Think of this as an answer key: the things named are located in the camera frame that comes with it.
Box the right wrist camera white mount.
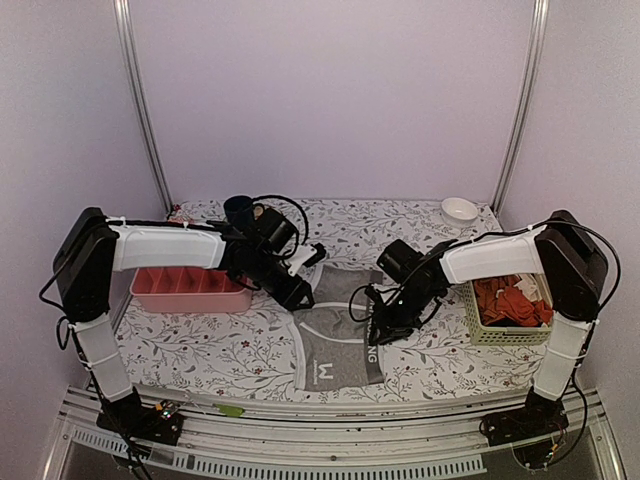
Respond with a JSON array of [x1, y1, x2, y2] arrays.
[[364, 284, 398, 305]]

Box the red white striped cloth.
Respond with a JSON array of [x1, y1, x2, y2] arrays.
[[167, 210, 195, 224]]

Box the right aluminium frame post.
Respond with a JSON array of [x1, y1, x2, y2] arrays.
[[491, 0, 550, 217]]

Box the white bowl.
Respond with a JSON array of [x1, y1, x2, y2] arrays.
[[440, 197, 479, 228]]

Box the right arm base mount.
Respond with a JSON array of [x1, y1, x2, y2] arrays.
[[479, 397, 569, 446]]

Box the grey boxer underwear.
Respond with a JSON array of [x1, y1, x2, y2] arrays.
[[289, 266, 384, 392]]

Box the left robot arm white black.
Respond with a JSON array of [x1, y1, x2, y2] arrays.
[[47, 198, 326, 434]]

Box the pink divided organizer box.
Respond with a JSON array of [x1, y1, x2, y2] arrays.
[[130, 267, 252, 313]]

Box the left aluminium frame post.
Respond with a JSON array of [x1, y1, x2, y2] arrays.
[[113, 0, 173, 213]]

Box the dark blue mug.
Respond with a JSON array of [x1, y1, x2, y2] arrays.
[[223, 195, 264, 230]]

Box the pale green plastic basket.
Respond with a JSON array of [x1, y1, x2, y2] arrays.
[[458, 282, 551, 346]]

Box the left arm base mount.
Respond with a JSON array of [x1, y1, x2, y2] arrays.
[[96, 393, 185, 446]]

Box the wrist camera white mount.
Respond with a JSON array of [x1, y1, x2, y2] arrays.
[[284, 243, 327, 276], [364, 284, 398, 305]]

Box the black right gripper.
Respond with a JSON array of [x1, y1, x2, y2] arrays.
[[369, 283, 438, 346]]

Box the green tape scrap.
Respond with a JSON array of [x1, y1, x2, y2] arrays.
[[214, 403, 245, 418]]

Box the aluminium frame post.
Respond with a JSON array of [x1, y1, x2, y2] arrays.
[[113, 0, 173, 213], [491, 0, 550, 217]]

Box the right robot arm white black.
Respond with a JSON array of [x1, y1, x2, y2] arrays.
[[364, 210, 617, 436]]

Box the orange clothes in basket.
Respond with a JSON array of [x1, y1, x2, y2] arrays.
[[472, 274, 553, 328]]

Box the floral tablecloth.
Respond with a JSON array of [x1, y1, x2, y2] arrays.
[[116, 199, 545, 404]]

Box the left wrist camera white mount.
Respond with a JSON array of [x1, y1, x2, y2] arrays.
[[284, 243, 327, 276]]

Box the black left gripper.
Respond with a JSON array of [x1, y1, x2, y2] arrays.
[[248, 250, 316, 312]]

